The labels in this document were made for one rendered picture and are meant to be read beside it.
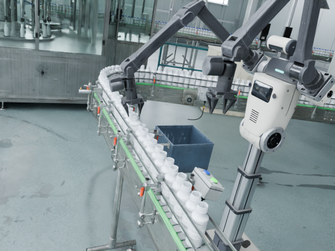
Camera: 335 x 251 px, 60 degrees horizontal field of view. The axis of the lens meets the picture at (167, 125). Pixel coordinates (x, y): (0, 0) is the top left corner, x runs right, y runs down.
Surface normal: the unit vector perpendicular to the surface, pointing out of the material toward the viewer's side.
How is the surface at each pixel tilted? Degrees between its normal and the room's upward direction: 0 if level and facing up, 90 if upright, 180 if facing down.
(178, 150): 90
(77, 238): 0
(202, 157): 90
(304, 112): 90
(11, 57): 90
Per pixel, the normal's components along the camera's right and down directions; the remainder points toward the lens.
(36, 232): 0.16, -0.91
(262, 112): -0.91, 0.01
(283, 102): 0.39, 0.41
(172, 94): 0.09, 0.39
